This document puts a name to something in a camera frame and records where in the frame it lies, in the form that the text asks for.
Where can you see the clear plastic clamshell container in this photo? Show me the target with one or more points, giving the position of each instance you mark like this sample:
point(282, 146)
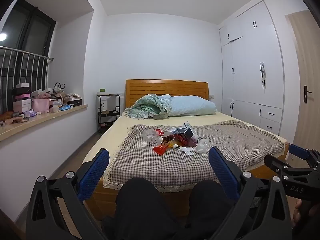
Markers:
point(150, 135)

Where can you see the wooden door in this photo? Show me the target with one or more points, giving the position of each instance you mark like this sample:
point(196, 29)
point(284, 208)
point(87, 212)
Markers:
point(305, 67)

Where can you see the person's right leg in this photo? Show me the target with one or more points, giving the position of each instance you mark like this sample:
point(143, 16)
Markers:
point(207, 205)

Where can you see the brown checked cloth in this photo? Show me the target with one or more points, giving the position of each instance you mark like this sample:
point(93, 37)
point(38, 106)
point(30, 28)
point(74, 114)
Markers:
point(150, 165)

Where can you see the woven handbag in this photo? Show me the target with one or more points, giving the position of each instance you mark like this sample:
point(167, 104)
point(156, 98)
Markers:
point(58, 88)

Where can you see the pink blue wrapper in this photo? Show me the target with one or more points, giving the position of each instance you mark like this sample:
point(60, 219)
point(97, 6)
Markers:
point(192, 142)

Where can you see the wall socket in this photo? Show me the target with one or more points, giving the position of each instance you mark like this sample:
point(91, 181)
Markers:
point(212, 97)

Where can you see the person's leg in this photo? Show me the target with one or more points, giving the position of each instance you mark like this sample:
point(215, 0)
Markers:
point(140, 205)
point(207, 205)

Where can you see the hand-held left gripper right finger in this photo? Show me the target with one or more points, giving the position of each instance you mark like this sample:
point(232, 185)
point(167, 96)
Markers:
point(223, 172)

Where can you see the white wardrobe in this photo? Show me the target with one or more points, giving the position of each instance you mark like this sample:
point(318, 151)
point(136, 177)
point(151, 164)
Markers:
point(247, 80)

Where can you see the person's right hand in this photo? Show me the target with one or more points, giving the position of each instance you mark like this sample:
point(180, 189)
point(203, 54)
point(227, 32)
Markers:
point(298, 210)

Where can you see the black flat box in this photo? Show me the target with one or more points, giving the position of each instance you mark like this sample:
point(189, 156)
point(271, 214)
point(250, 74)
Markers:
point(75, 102)

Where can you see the beige windowsill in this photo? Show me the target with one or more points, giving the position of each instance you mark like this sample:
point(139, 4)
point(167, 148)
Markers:
point(50, 117)

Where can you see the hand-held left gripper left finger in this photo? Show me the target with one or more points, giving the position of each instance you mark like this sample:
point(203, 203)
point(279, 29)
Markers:
point(93, 172)

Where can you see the clear printed wrapper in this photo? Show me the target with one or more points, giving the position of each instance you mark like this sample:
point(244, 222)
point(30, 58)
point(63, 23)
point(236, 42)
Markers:
point(187, 125)

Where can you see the wooden bed frame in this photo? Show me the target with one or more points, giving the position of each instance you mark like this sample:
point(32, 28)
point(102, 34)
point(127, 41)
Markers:
point(165, 88)

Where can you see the metal window railing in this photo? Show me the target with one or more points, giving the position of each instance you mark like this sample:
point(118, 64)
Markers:
point(25, 53)

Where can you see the red snack packet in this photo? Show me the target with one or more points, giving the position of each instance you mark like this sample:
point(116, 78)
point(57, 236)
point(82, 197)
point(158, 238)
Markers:
point(158, 131)

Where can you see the green quilt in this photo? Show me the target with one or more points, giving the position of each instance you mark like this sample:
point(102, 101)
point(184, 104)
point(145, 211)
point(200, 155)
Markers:
point(150, 105)

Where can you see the person's left leg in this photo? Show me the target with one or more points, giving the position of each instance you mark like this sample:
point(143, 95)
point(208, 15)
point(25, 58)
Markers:
point(140, 205)

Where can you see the pink bag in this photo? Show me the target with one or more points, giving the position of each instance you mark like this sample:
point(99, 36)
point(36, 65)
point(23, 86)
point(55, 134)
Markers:
point(41, 105)

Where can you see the white green carton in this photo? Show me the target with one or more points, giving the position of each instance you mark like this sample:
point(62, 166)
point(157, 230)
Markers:
point(170, 132)

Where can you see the dark window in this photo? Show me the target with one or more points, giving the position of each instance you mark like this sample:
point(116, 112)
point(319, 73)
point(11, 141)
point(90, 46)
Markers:
point(37, 30)

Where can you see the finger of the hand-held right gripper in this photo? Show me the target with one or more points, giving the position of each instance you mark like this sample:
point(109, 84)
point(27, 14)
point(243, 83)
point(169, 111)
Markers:
point(277, 165)
point(298, 152)

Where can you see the purple packet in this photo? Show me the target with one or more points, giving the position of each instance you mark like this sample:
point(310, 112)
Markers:
point(30, 113)

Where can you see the small white box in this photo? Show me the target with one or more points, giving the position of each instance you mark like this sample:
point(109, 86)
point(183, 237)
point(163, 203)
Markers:
point(104, 105)

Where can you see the blue plastic packet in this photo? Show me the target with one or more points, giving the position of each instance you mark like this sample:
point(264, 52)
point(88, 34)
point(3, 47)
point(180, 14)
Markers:
point(65, 107)

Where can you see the light blue pillow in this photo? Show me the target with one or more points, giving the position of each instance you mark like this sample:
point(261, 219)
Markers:
point(192, 106)

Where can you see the dark red snack bag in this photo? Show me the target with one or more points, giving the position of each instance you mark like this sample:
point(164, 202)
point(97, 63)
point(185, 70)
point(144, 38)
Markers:
point(168, 138)

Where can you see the hanging wardrobe ornament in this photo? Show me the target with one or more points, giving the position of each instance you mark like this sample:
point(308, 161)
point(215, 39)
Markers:
point(263, 76)

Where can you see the black rolling cart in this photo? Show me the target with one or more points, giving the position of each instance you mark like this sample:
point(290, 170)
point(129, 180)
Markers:
point(108, 114)

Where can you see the clear plastic bag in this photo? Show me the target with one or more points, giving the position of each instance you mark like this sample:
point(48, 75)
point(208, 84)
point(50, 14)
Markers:
point(202, 147)

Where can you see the red plastic wrapper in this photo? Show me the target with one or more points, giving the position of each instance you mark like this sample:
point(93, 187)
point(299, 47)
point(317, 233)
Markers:
point(160, 150)

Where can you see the black carton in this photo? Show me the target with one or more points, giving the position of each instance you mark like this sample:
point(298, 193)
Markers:
point(186, 133)

